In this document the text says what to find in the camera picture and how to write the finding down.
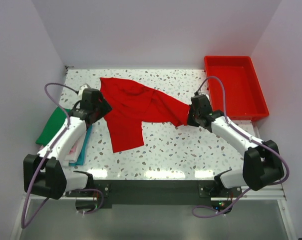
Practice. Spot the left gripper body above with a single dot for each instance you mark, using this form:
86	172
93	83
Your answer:
102	108

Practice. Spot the red t shirt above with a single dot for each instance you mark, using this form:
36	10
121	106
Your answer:
134	103

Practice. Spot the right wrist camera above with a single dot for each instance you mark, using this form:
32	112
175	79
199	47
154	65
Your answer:
201	93

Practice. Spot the aluminium frame rail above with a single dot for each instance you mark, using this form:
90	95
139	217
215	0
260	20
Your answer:
187	156

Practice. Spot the teal folded t shirt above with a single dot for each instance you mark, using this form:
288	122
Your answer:
81	158

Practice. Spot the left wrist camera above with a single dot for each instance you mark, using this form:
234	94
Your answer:
81	90

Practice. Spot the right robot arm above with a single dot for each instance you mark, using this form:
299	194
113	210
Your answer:
262	164

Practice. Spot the red plastic bin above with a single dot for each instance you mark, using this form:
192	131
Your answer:
244	97

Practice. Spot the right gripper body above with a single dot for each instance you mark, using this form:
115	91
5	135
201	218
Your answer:
192	119

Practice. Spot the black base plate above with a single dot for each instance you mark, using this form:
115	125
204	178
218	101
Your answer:
152	192

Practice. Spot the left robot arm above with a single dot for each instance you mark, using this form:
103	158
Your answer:
43	173

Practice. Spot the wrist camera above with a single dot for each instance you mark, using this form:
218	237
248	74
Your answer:
81	90
201	93

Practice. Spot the green folded t shirt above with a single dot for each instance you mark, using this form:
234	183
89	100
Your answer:
51	128

